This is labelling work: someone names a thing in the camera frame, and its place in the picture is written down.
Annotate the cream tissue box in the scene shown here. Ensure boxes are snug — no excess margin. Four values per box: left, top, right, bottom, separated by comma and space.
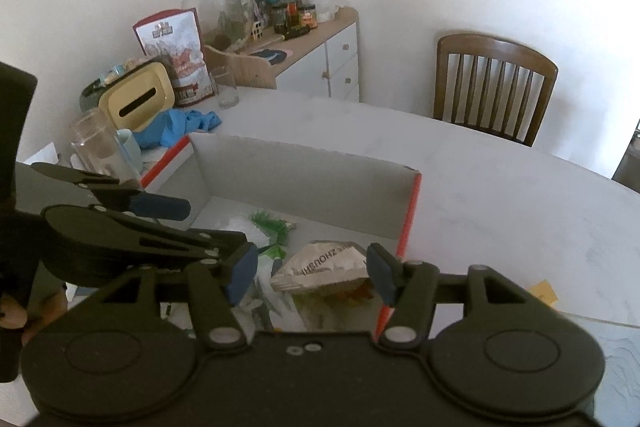
97, 62, 176, 130

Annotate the wooden dining chair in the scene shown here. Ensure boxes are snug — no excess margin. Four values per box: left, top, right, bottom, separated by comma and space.
432, 33, 559, 148

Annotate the light blue cup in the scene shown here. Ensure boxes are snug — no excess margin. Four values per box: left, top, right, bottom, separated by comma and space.
116, 128, 144, 174

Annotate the tall clear glass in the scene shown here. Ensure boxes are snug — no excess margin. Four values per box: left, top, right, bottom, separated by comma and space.
67, 108, 143, 190

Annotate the person's left hand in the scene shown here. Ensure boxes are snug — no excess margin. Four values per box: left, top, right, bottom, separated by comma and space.
0, 279, 68, 348

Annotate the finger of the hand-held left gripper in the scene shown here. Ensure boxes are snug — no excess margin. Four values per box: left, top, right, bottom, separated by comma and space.
90, 204, 249, 275
31, 161, 192, 222

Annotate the short clear glass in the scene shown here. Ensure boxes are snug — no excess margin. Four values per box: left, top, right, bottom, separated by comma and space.
209, 67, 239, 110

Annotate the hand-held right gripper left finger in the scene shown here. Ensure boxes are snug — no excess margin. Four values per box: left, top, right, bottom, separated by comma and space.
95, 243, 259, 352

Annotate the silver foil snack bag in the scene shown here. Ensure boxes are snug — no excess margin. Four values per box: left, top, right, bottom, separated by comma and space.
270, 241, 373, 298

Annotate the white wooden sideboard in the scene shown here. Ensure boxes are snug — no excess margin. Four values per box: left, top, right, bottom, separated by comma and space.
202, 4, 361, 104

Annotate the glass vase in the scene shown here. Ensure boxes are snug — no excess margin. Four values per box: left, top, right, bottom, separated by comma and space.
181, 0, 256, 52

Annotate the blue cloth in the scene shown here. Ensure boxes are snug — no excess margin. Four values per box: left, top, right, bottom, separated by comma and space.
137, 108, 222, 150

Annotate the yellow paper note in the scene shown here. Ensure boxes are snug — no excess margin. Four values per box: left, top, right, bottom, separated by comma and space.
530, 279, 559, 308

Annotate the red white printed bag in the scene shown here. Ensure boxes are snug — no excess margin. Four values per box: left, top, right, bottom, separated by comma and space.
132, 8, 218, 108

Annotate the green artificial plant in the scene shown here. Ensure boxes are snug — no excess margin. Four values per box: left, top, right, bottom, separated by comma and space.
249, 211, 297, 260

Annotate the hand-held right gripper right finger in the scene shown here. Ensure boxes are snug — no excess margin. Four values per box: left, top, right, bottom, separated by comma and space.
366, 243, 533, 352

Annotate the red cardboard box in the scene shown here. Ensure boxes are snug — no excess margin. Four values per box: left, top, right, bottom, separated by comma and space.
140, 133, 423, 333

